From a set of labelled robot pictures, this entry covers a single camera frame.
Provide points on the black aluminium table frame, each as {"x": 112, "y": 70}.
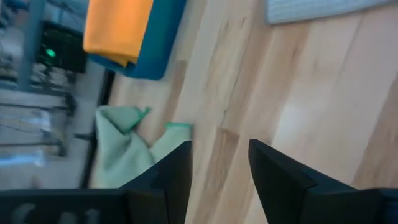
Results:
{"x": 106, "y": 88}

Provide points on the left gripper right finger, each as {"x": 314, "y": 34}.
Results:
{"x": 295, "y": 199}

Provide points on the small grey waffle towel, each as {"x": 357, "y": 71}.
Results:
{"x": 311, "y": 9}

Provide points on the green microfiber towel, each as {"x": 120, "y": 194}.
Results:
{"x": 121, "y": 149}

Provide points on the teal plastic bin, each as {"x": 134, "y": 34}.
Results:
{"x": 158, "y": 40}

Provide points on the black perforated computer tower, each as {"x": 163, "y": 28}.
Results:
{"x": 65, "y": 59}

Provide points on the orange microfiber towel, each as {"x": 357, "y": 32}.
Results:
{"x": 118, "y": 28}

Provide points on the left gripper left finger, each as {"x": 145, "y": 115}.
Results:
{"x": 161, "y": 193}

